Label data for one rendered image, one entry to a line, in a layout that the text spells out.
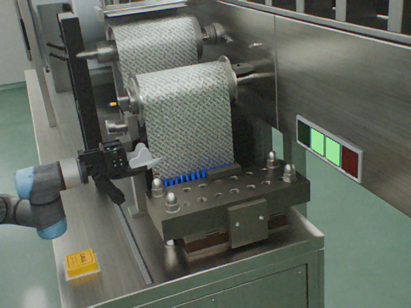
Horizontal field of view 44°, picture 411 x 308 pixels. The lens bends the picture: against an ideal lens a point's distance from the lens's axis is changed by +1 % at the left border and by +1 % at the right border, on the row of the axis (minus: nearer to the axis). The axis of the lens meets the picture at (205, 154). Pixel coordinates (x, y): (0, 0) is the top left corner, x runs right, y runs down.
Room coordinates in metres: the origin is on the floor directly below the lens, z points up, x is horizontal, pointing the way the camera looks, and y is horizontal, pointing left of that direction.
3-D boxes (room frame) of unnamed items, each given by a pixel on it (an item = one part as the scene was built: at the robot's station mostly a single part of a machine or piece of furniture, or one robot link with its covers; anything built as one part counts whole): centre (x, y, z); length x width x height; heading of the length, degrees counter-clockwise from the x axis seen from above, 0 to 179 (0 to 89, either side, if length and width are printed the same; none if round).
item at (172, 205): (1.06, 0.09, 1.05); 0.04 x 0.04 x 0.04
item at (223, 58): (1.35, -0.08, 1.25); 0.15 x 0.01 x 0.15; 18
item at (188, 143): (1.25, 0.03, 1.11); 0.23 x 0.01 x 0.18; 108
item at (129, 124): (1.30, 0.21, 1.05); 0.06 x 0.05 x 0.31; 108
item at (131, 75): (1.27, 0.17, 1.25); 0.15 x 0.01 x 0.15; 18
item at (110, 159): (1.18, 0.26, 1.12); 0.12 x 0.08 x 0.09; 108
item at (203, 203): (1.15, -0.05, 1.00); 0.40 x 0.16 x 0.06; 108
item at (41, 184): (1.13, 0.41, 1.11); 0.11 x 0.08 x 0.09; 108
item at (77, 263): (1.05, 0.34, 0.91); 0.07 x 0.07 x 0.02; 18
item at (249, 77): (1.37, -0.11, 1.25); 0.07 x 0.04 x 0.04; 108
